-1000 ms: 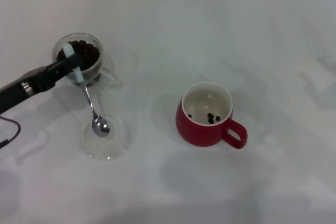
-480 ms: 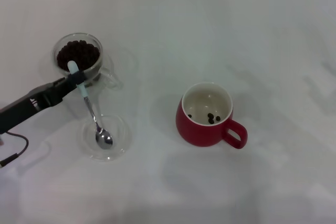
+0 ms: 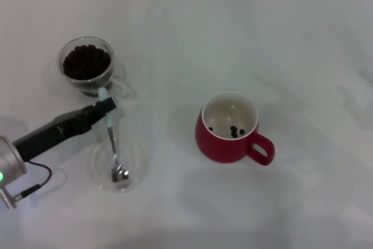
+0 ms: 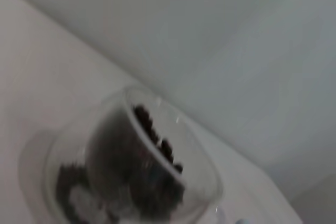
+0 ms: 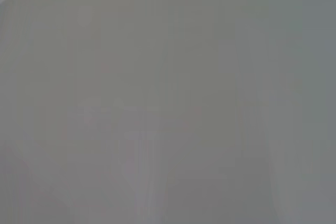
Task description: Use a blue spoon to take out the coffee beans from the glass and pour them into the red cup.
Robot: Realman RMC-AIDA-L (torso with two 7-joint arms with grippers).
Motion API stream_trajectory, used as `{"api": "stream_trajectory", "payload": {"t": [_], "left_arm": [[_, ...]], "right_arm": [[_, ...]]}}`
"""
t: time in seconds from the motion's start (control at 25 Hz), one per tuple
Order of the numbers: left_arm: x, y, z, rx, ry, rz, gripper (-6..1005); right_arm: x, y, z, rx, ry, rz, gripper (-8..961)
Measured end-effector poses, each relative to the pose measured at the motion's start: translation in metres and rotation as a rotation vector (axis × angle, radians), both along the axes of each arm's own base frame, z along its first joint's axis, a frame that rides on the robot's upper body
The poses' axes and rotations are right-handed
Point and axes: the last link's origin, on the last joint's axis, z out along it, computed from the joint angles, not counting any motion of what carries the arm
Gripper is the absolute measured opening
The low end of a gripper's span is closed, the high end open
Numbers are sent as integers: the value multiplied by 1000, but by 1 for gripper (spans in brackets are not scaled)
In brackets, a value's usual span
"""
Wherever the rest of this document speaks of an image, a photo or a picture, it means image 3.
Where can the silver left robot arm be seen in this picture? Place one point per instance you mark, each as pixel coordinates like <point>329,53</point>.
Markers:
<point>10,161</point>

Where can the clear glass saucer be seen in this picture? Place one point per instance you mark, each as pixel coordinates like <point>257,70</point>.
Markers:
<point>135,158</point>

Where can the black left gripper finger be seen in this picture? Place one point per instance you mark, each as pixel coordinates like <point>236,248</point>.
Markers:
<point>99,112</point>

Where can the dark coffee bean pile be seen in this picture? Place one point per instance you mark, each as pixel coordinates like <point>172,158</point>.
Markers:
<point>87,62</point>

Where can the red mug white inside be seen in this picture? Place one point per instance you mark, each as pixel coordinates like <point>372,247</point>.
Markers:
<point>215,150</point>

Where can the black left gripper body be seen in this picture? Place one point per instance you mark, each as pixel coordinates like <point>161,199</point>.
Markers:
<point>52,133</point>

